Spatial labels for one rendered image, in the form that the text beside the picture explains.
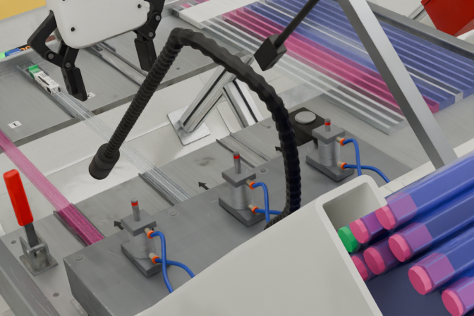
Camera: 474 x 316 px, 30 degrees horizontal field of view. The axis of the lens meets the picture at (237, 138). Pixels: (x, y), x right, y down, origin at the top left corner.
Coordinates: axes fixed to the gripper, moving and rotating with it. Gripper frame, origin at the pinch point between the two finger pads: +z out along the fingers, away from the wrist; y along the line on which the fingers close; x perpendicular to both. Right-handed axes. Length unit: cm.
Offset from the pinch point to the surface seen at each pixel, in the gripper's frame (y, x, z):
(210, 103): 49, 73, 39
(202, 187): 3.0, -9.9, 12.8
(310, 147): 11.8, -20.0, 8.5
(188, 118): 50, 88, 47
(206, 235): -5.0, -25.2, 9.4
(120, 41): 14.8, 31.3, 5.6
